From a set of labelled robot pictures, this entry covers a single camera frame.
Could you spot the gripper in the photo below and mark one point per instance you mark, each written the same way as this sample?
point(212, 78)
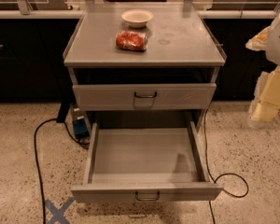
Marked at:
point(278, 47)

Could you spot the grey drawer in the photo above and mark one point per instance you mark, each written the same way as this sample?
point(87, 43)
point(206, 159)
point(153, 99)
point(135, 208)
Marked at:
point(144, 96)
point(145, 165)

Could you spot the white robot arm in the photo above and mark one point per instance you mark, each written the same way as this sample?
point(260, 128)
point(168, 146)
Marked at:
point(266, 104)

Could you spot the grey drawer cabinet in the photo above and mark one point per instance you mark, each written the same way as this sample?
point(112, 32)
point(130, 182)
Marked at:
point(180, 50)

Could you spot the grey top drawer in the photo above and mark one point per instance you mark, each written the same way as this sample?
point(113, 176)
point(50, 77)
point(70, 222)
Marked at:
point(144, 96)

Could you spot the red soda can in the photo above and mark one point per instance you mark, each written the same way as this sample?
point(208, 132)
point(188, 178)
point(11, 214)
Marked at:
point(131, 40)

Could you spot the white bowl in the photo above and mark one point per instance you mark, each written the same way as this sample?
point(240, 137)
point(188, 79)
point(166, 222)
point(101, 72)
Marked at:
point(137, 18)

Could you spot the blue power box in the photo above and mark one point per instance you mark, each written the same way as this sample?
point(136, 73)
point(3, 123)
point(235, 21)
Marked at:
point(79, 125)

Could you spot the blue tape cross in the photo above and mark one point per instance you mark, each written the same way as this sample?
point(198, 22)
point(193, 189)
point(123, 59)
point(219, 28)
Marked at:
point(58, 213)

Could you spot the dark counter with cabinets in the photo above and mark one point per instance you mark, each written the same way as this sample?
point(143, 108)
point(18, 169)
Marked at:
point(32, 70)

